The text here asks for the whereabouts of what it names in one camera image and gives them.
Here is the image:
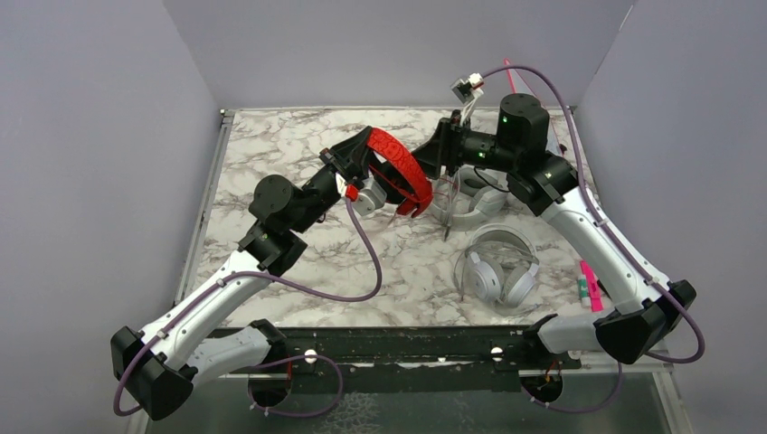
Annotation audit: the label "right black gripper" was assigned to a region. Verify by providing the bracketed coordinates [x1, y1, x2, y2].
[398, 110, 519, 181]

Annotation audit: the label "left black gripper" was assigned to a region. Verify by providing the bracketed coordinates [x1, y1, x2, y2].
[290, 127, 375, 234]

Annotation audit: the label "red headphones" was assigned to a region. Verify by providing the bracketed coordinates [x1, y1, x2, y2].
[366, 127, 433, 218]

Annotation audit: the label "white gaming headset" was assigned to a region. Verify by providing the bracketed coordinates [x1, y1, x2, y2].
[452, 223, 540, 310]

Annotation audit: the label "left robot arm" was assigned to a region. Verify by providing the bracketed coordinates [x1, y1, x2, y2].
[110, 127, 408, 420]

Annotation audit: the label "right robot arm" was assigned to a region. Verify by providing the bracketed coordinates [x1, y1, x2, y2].
[413, 93, 696, 368]

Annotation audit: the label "pink-framed whiteboard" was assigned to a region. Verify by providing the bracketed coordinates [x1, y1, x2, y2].
[506, 70, 566, 156]

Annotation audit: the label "white green marker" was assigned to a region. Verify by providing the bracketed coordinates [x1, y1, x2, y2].
[577, 275, 592, 308]

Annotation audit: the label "pink highlighter marker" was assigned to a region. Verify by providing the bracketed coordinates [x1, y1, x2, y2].
[579, 260, 603, 312]

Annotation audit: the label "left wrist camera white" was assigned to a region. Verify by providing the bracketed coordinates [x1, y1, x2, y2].
[345, 177, 387, 217]

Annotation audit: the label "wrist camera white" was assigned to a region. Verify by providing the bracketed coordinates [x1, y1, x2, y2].
[450, 73, 484, 126]
[345, 177, 387, 217]

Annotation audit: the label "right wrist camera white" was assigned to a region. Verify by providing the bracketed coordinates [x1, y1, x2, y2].
[450, 73, 484, 126]

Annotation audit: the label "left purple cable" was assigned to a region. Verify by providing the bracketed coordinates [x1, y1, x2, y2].
[112, 197, 384, 420]

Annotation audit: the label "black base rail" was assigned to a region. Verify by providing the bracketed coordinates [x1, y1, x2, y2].
[235, 325, 582, 394]

